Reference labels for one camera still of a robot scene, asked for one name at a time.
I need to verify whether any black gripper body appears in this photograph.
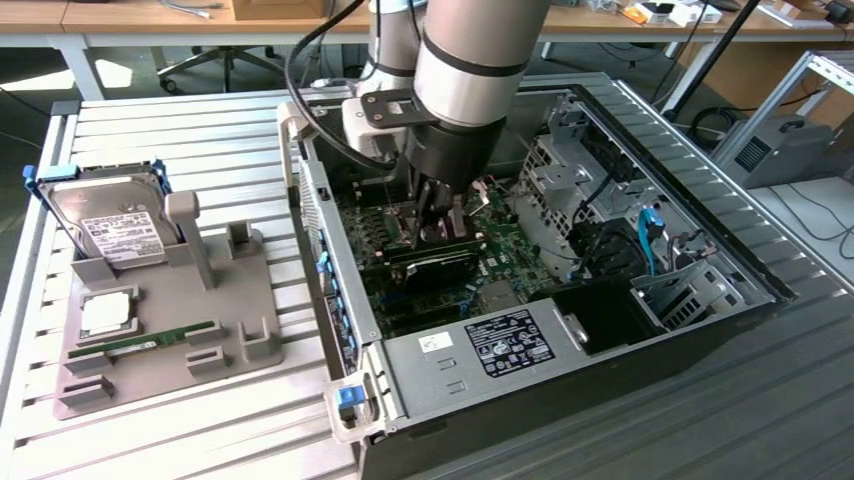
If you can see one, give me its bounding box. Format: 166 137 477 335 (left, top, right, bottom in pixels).
401 118 509 190

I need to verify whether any CPU socket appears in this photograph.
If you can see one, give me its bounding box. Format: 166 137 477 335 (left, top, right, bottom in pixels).
389 198 462 247

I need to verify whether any metal socket cover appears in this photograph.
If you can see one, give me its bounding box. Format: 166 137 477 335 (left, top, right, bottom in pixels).
465 179 497 226

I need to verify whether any green RAM stick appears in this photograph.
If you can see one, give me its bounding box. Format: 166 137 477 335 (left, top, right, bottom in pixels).
385 238 484 266
66 322 223 359

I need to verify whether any thin metal locking lever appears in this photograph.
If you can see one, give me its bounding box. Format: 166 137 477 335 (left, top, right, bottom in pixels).
380 160 396 214

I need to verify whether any green Dell motherboard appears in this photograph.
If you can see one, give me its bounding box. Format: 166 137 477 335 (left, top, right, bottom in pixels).
330 169 556 341

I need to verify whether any silver chipset heatsink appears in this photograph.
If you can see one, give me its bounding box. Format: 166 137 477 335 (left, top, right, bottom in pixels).
480 282 528 312

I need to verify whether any metal disk bay cage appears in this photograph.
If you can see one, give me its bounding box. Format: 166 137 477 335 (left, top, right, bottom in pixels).
518 94 669 236

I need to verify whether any long black expansion slot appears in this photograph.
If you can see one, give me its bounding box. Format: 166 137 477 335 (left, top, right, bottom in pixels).
392 319 469 339
386 305 464 326

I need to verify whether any grey power supply unit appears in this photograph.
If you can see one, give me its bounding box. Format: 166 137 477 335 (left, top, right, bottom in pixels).
373 298 593 421

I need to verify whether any wooden desk with panel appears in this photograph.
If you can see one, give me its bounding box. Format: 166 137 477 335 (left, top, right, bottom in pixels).
546 0 854 119

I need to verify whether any blue case latch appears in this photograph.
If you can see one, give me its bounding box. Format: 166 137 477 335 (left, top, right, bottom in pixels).
336 385 368 417

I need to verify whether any metal disk bay with grille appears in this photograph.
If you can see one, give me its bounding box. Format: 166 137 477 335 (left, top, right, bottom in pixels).
630 259 753 334

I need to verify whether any brown cardboard box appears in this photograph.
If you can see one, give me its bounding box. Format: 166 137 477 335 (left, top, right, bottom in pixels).
230 0 336 21

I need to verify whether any black office chair base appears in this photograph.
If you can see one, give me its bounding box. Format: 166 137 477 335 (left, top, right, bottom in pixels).
157 44 302 95

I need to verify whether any white yellow small box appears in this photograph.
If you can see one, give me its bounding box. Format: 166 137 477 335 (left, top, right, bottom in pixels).
617 1 676 26

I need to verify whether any black open PC case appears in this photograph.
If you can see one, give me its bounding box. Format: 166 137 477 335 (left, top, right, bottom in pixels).
275 82 800 480

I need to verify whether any black tripod pole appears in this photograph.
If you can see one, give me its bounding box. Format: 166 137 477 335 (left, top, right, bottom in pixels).
658 0 763 121

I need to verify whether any grey plastic parts rack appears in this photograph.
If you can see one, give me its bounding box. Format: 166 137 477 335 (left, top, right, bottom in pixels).
53 191 290 422

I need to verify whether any silver hard disk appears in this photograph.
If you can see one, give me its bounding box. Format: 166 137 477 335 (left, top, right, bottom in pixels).
38 167 177 272

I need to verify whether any grey box device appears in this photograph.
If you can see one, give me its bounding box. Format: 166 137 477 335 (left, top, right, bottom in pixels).
731 113 841 190

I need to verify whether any silver CPU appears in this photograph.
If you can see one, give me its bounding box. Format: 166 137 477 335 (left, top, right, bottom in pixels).
78 292 134 339

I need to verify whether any blue disk caddy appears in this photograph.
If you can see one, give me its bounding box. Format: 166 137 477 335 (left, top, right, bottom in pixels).
22 158 177 264

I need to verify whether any small wooden box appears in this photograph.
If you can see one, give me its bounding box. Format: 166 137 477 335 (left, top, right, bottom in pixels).
773 0 829 27

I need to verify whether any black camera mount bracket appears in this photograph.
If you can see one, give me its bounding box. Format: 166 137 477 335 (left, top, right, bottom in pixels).
358 88 442 130

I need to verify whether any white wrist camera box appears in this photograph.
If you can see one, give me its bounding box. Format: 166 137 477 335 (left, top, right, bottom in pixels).
341 97 404 160

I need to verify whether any black flat wire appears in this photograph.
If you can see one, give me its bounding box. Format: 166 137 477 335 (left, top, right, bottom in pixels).
578 167 620 236

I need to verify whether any black cable bundle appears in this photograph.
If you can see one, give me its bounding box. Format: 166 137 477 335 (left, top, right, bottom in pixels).
570 219 653 284

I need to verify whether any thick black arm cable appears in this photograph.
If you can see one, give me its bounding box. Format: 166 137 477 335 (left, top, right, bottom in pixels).
284 0 406 174

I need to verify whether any blue SATA wire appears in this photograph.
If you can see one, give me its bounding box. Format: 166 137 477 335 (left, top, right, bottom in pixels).
637 206 668 277

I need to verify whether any black coiled cable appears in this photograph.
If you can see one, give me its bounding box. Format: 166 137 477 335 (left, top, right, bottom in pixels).
689 106 744 147

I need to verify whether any grey loose cable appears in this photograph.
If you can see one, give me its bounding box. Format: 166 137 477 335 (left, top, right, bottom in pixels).
159 0 226 20

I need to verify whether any aluminium profile frame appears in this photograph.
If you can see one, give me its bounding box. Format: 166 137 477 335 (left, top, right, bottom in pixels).
709 48 854 166

